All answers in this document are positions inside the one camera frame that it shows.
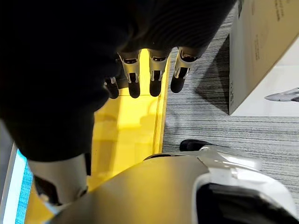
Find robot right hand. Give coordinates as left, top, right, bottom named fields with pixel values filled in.
left=0, top=0, right=236, bottom=206

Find yellow shelf rack black posts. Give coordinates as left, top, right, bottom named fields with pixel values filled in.
left=24, top=48, right=173, bottom=224

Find robot dark foot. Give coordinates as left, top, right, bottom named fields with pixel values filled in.
left=179, top=139, right=212, bottom=153

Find robot silver leg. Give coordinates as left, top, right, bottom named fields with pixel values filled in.
left=45, top=144, right=299, bottom=224

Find white cardboard box R1-A5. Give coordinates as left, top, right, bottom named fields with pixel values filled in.
left=228, top=0, right=299, bottom=117

